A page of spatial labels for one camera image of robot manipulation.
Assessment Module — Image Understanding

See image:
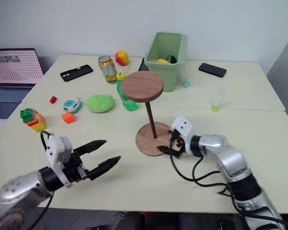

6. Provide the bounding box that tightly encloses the round wooden base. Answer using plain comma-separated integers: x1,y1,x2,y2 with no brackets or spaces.
135,121,174,157

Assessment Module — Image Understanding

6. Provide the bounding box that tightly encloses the orange toy block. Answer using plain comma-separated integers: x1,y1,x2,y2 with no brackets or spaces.
61,112,77,125

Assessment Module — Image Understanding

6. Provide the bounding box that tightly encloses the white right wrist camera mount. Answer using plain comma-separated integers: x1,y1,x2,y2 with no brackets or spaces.
170,115,195,154

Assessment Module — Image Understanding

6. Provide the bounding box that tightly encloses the clear tube teal cap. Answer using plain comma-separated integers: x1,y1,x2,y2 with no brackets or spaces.
179,70,191,88

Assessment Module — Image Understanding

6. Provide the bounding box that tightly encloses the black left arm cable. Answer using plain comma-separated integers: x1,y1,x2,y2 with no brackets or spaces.
33,130,55,230

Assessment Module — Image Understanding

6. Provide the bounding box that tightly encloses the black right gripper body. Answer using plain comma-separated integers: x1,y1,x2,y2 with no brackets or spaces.
169,130,184,159

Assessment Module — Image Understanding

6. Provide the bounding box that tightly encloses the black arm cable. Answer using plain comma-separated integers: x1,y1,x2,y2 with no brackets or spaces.
169,153,288,230
33,130,55,230

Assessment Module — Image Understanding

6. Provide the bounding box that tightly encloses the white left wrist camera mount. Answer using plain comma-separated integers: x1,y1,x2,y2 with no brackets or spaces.
46,135,74,189

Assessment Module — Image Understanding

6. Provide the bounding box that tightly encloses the colourful toy brick stack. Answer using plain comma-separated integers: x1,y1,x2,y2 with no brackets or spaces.
20,108,47,133

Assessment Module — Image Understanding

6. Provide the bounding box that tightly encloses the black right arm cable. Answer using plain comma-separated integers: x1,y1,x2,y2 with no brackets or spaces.
169,153,288,230

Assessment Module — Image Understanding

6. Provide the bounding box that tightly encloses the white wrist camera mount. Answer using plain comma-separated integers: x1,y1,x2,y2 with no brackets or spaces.
46,135,74,189
170,115,195,154

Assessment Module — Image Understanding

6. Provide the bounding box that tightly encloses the clear tube yellow-green cap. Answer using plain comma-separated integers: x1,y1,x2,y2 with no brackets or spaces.
210,87,227,113

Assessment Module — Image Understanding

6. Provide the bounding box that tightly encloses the green plush cabbage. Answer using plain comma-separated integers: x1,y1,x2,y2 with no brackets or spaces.
86,94,116,114

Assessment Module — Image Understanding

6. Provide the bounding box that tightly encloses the white blue toy gadget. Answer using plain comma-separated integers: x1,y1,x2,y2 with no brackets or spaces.
62,97,83,114

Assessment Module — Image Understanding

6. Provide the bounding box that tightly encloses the light green plastic bin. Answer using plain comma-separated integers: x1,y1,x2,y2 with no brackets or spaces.
144,32,189,92

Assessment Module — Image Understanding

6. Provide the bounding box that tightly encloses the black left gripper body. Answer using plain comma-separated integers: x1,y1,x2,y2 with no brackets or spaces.
61,152,91,184

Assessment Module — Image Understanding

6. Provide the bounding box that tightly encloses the gold drink can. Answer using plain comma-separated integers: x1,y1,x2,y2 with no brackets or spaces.
97,55,119,85

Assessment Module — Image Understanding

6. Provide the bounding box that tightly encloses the black phone case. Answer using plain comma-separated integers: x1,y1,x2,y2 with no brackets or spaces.
60,64,94,82

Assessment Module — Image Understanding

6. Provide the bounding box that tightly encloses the wooden pole with round disc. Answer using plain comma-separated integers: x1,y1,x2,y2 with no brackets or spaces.
121,71,165,139

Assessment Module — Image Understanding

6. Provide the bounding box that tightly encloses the green plastic bottle yellow cap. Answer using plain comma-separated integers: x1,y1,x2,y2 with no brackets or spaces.
116,71,139,112

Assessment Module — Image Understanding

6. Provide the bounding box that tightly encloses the black smartphone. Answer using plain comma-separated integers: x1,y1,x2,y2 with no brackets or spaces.
198,62,228,79

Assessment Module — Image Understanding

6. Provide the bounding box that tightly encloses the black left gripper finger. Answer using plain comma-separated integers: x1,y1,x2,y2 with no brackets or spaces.
72,139,108,156
87,155,122,182

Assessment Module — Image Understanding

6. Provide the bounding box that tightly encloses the grey partition panel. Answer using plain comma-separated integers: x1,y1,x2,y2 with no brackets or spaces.
266,30,288,133

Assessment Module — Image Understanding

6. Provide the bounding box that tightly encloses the red yellow toy mango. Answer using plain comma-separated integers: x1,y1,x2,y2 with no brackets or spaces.
114,50,130,67

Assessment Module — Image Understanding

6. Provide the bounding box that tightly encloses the blue grey laptop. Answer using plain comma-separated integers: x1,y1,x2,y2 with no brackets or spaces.
0,47,45,119

